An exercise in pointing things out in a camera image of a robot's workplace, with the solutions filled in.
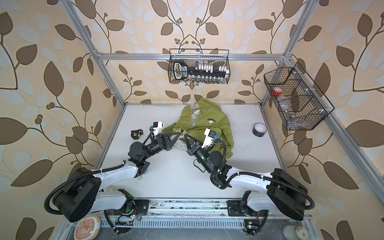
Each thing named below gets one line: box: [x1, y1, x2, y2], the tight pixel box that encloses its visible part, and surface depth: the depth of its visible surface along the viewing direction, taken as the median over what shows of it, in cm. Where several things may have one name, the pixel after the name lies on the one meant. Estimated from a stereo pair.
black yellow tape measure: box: [130, 129, 144, 140], surface depth 103 cm
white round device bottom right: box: [283, 225, 309, 240], surface depth 62 cm
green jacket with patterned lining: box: [162, 98, 234, 159], surface depth 104 cm
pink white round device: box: [74, 215, 101, 240], surface depth 68 cm
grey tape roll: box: [252, 122, 267, 137], surface depth 105 cm
